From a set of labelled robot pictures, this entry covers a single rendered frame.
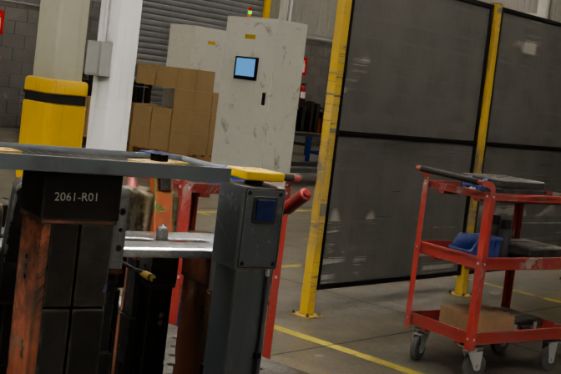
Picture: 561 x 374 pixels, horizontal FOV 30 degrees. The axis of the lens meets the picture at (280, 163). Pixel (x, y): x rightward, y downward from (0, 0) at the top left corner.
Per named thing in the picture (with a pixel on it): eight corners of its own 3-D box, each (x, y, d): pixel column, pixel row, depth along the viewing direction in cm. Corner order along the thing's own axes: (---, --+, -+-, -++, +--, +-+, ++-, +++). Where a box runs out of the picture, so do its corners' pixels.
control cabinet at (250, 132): (205, 186, 1225) (229, -24, 1206) (236, 186, 1266) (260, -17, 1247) (255, 197, 1173) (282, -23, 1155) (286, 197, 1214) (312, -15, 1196)
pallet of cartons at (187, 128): (223, 165, 1539) (234, 74, 1529) (186, 164, 1476) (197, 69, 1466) (165, 154, 1613) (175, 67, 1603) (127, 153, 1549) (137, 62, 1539)
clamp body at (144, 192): (136, 368, 204) (157, 184, 201) (169, 392, 191) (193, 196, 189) (85, 371, 198) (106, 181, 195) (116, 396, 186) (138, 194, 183)
